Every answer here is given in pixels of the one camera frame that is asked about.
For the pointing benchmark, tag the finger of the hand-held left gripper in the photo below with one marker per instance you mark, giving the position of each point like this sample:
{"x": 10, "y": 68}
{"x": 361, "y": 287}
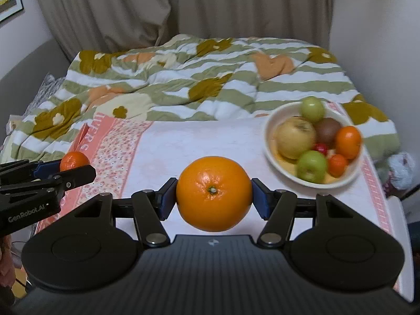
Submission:
{"x": 75, "y": 176}
{"x": 47, "y": 169}

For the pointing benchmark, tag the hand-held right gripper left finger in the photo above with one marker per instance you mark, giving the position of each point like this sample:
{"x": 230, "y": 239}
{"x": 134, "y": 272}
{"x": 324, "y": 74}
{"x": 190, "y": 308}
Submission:
{"x": 169, "y": 198}

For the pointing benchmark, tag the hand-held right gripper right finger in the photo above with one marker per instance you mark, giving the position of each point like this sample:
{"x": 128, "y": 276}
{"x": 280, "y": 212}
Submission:
{"x": 259, "y": 200}

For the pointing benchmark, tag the small mandarin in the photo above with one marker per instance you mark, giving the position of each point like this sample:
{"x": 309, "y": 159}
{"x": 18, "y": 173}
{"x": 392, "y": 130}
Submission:
{"x": 338, "y": 165}
{"x": 73, "y": 160}

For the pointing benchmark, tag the large orange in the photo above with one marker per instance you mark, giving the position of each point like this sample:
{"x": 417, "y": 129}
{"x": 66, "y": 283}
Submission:
{"x": 348, "y": 141}
{"x": 213, "y": 200}

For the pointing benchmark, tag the green apple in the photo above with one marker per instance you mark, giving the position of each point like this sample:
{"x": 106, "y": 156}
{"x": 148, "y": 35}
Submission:
{"x": 312, "y": 109}
{"x": 311, "y": 166}

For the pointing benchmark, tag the white ceramic bowl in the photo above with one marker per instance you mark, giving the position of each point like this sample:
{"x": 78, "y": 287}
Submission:
{"x": 274, "y": 131}

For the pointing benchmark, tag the large yellow pear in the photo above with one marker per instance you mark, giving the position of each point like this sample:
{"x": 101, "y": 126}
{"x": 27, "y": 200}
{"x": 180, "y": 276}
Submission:
{"x": 295, "y": 137}

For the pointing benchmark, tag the red cherry tomato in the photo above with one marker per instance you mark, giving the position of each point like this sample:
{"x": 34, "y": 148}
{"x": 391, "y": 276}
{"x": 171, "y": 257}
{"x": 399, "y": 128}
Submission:
{"x": 320, "y": 148}

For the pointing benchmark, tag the person's left forearm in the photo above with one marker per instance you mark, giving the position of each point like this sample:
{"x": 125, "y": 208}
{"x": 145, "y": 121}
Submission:
{"x": 6, "y": 262}

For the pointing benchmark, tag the pink floral tablecloth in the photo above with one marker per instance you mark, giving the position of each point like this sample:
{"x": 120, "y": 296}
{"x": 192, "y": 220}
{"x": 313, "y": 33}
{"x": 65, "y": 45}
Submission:
{"x": 197, "y": 137}

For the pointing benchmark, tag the grey dotted cloth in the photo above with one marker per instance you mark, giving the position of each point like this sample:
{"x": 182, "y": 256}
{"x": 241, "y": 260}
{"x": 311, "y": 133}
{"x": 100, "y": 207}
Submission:
{"x": 49, "y": 87}

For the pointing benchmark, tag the brown kiwi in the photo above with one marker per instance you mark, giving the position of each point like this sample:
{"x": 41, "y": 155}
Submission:
{"x": 328, "y": 130}

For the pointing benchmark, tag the grey upholstered headboard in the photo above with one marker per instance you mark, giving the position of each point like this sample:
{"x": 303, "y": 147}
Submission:
{"x": 19, "y": 72}

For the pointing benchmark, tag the green striped floral blanket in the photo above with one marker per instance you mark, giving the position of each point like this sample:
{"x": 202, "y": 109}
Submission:
{"x": 197, "y": 82}

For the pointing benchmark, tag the floral patterned cloth bundle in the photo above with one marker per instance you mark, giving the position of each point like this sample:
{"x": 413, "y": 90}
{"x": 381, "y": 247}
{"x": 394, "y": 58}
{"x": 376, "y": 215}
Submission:
{"x": 398, "y": 170}

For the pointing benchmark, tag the beige curtain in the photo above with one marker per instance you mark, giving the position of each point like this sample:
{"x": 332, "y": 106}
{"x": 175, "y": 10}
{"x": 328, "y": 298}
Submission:
{"x": 229, "y": 6}

